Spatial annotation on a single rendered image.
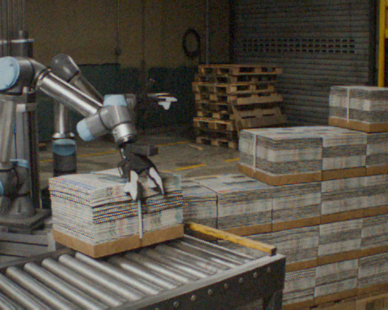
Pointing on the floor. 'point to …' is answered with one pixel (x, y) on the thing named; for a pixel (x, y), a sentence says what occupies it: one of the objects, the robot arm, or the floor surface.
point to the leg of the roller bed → (273, 301)
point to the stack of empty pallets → (216, 131)
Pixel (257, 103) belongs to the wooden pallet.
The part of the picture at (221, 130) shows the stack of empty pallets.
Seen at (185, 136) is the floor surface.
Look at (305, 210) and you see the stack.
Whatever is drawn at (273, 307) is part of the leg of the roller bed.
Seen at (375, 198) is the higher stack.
